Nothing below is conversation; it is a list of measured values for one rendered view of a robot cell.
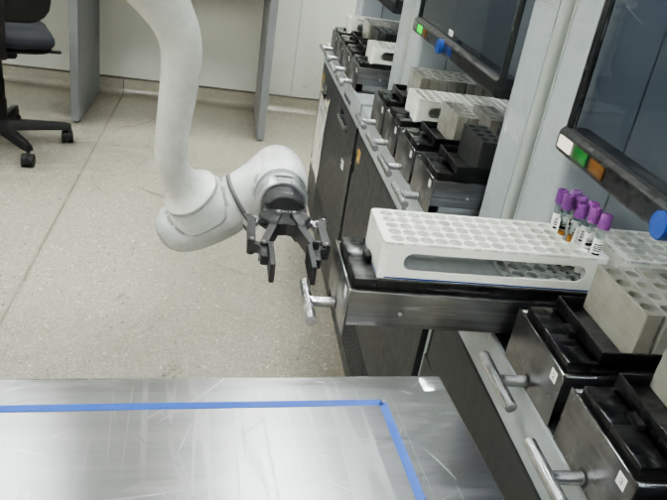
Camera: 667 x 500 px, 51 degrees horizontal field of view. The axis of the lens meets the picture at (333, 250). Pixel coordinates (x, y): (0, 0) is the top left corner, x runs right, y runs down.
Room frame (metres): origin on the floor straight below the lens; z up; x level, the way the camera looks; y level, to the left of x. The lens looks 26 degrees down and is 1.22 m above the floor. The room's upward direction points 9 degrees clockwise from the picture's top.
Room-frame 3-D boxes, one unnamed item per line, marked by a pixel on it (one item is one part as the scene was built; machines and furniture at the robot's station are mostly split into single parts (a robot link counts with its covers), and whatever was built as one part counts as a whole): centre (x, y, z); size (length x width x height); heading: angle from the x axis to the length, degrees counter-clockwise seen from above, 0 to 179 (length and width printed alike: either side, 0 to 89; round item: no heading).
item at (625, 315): (0.70, -0.33, 0.85); 0.12 x 0.02 x 0.06; 12
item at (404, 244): (0.83, -0.19, 0.83); 0.30 x 0.10 x 0.06; 101
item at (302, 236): (0.97, 0.05, 0.75); 0.11 x 0.01 x 0.04; 27
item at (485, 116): (1.41, -0.26, 0.85); 0.12 x 0.02 x 0.06; 11
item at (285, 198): (1.03, 0.09, 0.75); 0.09 x 0.08 x 0.07; 11
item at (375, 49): (2.11, -0.15, 0.83); 0.30 x 0.10 x 0.06; 101
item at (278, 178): (1.11, 0.10, 0.75); 0.09 x 0.06 x 0.09; 101
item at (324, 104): (2.55, 0.14, 0.43); 0.27 x 0.02 x 0.36; 11
